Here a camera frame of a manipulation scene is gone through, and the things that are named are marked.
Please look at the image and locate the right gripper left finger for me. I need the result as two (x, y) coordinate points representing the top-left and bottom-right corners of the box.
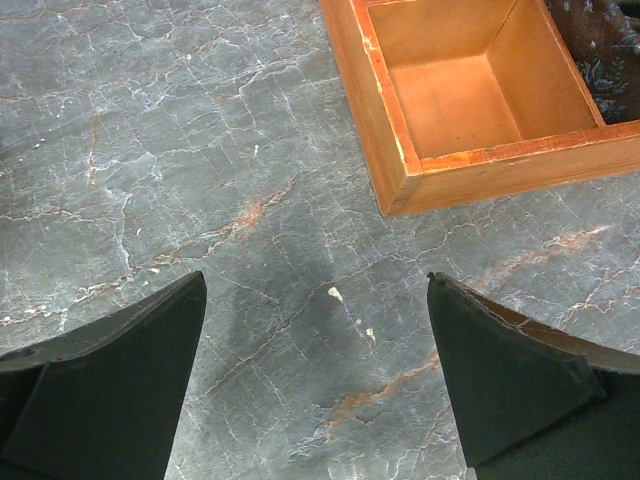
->
(1, 271), (207, 479)

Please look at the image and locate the dark sock lower compartment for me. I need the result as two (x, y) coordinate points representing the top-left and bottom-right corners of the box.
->
(546, 0), (639, 124)

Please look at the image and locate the orange wooden divided tray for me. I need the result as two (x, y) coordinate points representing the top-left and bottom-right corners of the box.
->
(321, 1), (639, 216)

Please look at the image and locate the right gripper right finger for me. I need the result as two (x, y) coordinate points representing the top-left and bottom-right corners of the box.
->
(427, 272), (639, 479)

